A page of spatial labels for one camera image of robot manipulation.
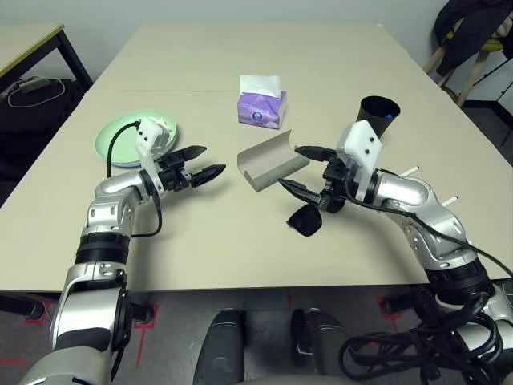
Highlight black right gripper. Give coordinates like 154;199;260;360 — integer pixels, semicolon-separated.
278;145;358;213

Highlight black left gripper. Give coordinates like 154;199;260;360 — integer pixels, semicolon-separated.
154;144;228;193

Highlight white tissue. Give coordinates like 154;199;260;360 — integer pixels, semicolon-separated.
160;118;178;140

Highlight grey glasses case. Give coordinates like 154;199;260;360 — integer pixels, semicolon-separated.
236;128;310;193

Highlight black sunglasses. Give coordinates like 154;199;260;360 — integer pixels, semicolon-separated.
286;202;324;237

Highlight light green plate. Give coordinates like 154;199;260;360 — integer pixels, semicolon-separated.
94;111;180;168

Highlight light blue plate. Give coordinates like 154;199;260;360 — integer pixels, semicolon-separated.
99;132;180;168

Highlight purple tissue pack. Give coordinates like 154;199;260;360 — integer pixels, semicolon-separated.
236;74;288;132

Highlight black plastic cup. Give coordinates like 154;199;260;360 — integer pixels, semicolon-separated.
352;95;402;141

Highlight black table foot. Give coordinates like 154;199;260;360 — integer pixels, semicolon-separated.
130;302;156;324
380;294;420;316

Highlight dark grey robot right leg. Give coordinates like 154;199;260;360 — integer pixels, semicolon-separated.
290;307;349;378

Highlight dark grey robot leg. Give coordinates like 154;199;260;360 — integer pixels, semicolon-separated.
193;308;246;385
290;307;349;378

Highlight dark grey robot left leg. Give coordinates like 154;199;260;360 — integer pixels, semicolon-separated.
193;308;246;385

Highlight wooden stool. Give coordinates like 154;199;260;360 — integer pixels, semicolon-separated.
424;19;488;107

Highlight black jacket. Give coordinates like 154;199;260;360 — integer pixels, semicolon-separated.
434;0;513;77

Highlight black tripod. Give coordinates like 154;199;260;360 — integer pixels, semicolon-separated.
471;55;513;148

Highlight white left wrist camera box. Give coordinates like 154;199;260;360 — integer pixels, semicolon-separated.
134;119;172;189

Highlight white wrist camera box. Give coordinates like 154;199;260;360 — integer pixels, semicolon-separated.
134;119;172;189
335;119;384;201

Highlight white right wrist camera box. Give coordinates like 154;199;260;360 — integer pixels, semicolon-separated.
335;119;384;201

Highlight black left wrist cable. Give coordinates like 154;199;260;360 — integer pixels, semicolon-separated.
106;120;164;238

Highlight white power adapter with cord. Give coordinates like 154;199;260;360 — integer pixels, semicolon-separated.
6;75;66;108

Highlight black cable bundle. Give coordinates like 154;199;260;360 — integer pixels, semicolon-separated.
338;288;513;385

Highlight side table with black frame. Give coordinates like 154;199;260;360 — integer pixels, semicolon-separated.
0;23;94;93

